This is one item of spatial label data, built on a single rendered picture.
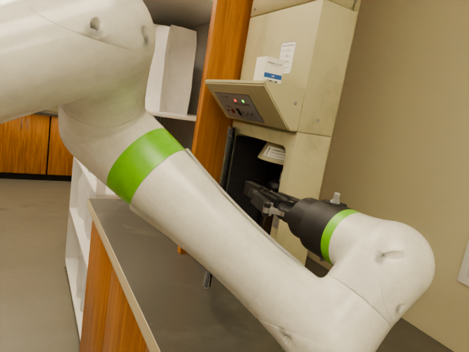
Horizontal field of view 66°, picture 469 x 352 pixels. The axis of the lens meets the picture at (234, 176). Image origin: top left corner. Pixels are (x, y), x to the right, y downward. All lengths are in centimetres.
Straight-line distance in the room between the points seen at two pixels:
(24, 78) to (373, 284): 43
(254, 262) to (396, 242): 18
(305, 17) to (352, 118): 51
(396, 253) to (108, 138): 39
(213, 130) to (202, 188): 71
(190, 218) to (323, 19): 60
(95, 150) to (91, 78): 14
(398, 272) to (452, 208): 65
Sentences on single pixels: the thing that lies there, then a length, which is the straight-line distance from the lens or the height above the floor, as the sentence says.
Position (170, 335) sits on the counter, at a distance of 87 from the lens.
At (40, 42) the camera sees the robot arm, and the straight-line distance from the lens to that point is 38.
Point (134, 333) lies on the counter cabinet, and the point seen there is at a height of 80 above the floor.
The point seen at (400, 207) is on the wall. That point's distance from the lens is 120.
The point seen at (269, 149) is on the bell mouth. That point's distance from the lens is 100.
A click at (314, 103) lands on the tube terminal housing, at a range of 90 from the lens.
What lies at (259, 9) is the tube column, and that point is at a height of 173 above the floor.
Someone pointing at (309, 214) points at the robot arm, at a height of 129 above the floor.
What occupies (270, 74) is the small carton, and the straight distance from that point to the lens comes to 89.
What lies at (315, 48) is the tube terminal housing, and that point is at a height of 160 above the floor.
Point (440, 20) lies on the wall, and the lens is 125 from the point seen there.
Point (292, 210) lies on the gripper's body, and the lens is 63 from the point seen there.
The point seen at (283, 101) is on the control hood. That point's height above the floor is 147.
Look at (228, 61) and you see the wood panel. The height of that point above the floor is 158.
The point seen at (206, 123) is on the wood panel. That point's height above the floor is 138.
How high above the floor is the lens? 144
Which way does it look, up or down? 10 degrees down
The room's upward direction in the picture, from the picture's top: 10 degrees clockwise
